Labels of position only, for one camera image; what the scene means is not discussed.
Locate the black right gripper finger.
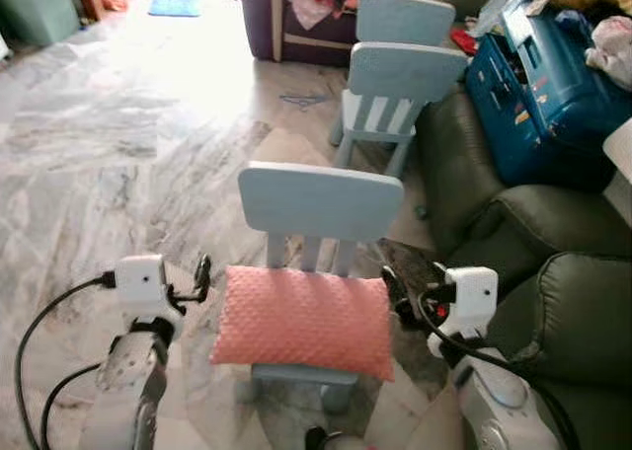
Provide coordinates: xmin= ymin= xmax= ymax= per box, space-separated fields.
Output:
xmin=381 ymin=264 xmax=422 ymax=330

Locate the pink dotted pillow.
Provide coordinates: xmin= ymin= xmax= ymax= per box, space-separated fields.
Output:
xmin=208 ymin=263 xmax=397 ymax=383

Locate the dark green leather sofa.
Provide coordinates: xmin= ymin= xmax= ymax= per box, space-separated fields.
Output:
xmin=414 ymin=88 xmax=632 ymax=450

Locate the light blue child chair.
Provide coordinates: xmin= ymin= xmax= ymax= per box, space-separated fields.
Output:
xmin=355 ymin=0 xmax=457 ymax=48
xmin=330 ymin=41 xmax=469 ymax=180
xmin=237 ymin=161 xmax=406 ymax=416

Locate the black robot foot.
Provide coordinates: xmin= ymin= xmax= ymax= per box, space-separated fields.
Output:
xmin=304 ymin=425 xmax=347 ymax=450

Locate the white box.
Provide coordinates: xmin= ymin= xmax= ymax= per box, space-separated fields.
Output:
xmin=602 ymin=118 xmax=632 ymax=224

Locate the blue suitcase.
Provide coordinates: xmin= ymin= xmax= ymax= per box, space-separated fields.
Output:
xmin=463 ymin=0 xmax=632 ymax=190

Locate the small red item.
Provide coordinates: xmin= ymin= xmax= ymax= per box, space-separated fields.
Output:
xmin=449 ymin=26 xmax=481 ymax=56

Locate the purple armchair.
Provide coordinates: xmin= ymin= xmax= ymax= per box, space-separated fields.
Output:
xmin=231 ymin=0 xmax=361 ymax=67

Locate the blue floor mat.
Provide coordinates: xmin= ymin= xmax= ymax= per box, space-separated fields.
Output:
xmin=147 ymin=0 xmax=204 ymax=19

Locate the white crumpled cloth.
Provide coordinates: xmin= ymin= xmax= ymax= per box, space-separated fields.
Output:
xmin=585 ymin=16 xmax=632 ymax=88

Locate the pile of clothes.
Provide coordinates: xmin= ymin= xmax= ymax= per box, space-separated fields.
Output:
xmin=286 ymin=0 xmax=406 ymax=32

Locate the green cabinet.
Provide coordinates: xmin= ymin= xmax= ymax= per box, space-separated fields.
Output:
xmin=0 ymin=0 xmax=82 ymax=47

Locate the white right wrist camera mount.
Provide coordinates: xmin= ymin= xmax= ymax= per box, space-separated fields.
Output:
xmin=428 ymin=265 xmax=500 ymax=359

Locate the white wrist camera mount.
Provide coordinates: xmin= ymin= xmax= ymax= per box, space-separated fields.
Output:
xmin=428 ymin=265 xmax=500 ymax=359
xmin=115 ymin=254 xmax=186 ymax=323

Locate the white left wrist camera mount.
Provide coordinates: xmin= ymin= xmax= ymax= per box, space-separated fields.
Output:
xmin=115 ymin=254 xmax=186 ymax=323

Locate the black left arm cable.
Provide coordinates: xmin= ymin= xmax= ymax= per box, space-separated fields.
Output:
xmin=13 ymin=270 xmax=118 ymax=450
xmin=38 ymin=361 xmax=103 ymax=450

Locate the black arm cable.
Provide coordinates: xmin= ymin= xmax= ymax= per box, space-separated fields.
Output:
xmin=13 ymin=270 xmax=118 ymax=450
xmin=410 ymin=287 xmax=584 ymax=450
xmin=38 ymin=361 xmax=103 ymax=450

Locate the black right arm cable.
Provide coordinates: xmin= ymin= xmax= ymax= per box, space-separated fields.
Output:
xmin=410 ymin=287 xmax=584 ymax=450

